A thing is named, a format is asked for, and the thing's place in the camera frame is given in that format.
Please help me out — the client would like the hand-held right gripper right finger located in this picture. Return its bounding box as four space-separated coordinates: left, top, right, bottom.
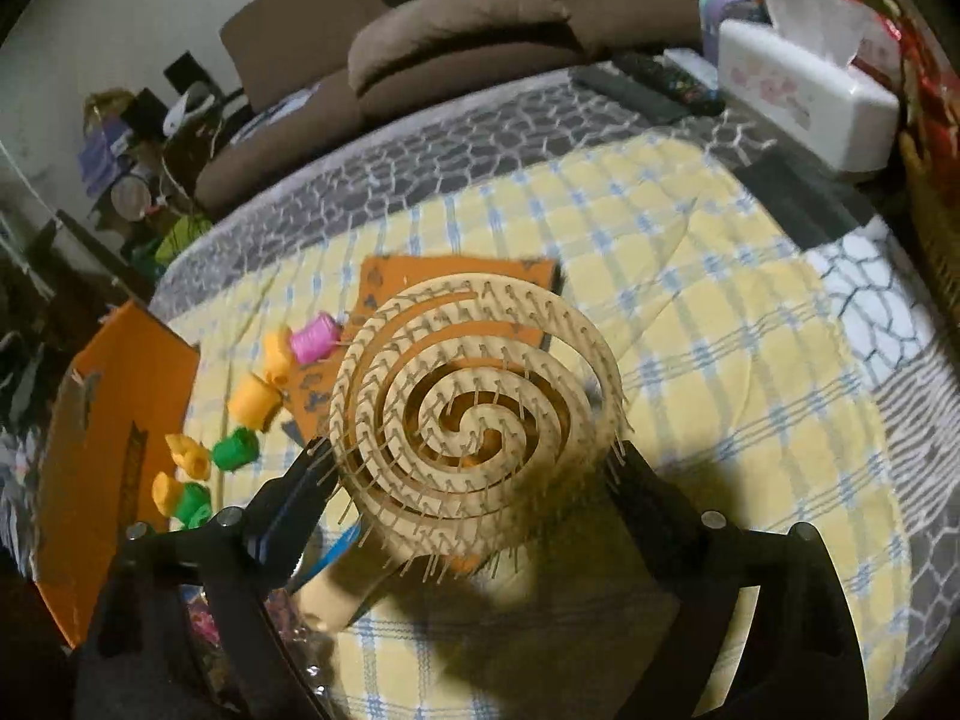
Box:
600 439 871 720

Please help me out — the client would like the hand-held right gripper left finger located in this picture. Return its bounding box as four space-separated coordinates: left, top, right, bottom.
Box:
75 435 335 720

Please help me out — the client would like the blue plastic stick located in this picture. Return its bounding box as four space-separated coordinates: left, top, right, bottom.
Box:
289 525 365 593

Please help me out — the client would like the green hair roller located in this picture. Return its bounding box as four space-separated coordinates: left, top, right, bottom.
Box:
211 427 260 472
174 484 215 530

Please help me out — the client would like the bag of colourful rubber bands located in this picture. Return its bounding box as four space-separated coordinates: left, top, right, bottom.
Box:
180 581 335 698

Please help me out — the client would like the yellow hair roller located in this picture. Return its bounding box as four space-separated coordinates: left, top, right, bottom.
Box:
226 375 284 428
165 433 215 481
151 472 188 517
261 326 295 391

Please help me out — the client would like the pink hair roller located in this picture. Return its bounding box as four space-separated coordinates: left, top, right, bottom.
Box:
289 315 344 365

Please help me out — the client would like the orange cardboard box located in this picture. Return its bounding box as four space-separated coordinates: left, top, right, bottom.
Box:
34 300 202 650

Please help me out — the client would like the beige spiral hairbrush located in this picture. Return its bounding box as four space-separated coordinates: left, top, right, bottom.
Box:
326 266 627 578

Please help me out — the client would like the yellow plaid cloth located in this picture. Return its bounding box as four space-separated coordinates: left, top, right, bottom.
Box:
150 127 923 720

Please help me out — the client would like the green bag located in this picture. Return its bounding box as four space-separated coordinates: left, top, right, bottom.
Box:
150 211 215 267

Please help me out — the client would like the round metal tin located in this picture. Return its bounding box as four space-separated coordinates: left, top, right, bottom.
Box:
111 176 153 220

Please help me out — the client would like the grey patterned blanket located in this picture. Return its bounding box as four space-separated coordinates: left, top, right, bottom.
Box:
0 64 960 691

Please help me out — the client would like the black remote control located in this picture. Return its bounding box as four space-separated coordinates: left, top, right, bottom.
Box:
611 52 725 117
574 64 691 125

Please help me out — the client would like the white tissue box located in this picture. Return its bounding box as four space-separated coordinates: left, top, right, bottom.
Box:
716 0 901 173

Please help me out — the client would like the small black box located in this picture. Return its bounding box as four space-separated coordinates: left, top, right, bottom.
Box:
163 51 203 95

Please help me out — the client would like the brown sofa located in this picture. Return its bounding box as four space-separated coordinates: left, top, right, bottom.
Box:
195 0 751 218

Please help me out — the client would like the pastel lidded container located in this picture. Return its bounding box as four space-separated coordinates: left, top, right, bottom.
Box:
699 0 770 53

